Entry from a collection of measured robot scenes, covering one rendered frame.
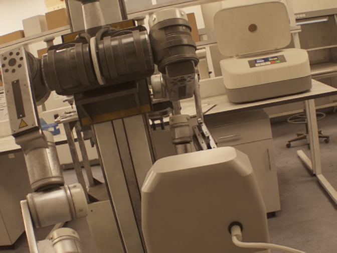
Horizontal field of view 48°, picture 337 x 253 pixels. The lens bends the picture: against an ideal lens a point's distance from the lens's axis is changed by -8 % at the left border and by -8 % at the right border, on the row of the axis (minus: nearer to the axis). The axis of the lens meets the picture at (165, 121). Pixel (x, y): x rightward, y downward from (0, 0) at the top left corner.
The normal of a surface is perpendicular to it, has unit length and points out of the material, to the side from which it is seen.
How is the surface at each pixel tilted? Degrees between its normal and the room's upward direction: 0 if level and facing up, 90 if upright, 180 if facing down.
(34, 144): 125
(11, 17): 90
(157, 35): 68
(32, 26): 90
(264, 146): 90
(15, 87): 61
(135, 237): 90
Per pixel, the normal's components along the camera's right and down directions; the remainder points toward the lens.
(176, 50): -0.01, -0.22
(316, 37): -0.11, 0.07
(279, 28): -0.04, 0.45
